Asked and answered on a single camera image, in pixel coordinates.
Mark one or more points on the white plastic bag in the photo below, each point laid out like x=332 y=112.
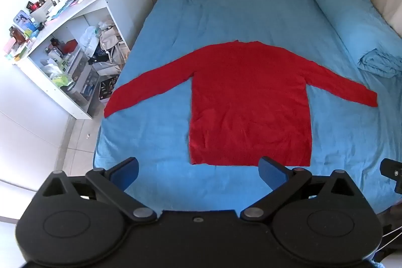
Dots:
x=88 y=38

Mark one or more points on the beige bag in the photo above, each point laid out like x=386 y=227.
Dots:
x=110 y=38

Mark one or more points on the white shelf unit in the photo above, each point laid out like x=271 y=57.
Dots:
x=88 y=6

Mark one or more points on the crumpled blue cloth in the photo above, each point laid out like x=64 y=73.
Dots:
x=381 y=62

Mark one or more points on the brown bottle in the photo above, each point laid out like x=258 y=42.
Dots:
x=16 y=34

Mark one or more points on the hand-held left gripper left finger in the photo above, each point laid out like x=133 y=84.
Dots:
x=125 y=173

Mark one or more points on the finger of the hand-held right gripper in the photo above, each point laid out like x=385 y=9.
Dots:
x=392 y=169

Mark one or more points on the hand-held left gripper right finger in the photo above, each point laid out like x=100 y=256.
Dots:
x=270 y=172

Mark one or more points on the red box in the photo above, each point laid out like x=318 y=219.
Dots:
x=71 y=45

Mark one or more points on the bed with blue sheet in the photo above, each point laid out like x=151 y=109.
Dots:
x=235 y=13

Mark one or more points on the blue bolster pillow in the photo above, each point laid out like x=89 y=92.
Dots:
x=339 y=4

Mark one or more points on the printed picture box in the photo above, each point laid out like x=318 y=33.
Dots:
x=24 y=21

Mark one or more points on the red knit sweater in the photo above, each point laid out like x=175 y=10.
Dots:
x=248 y=98

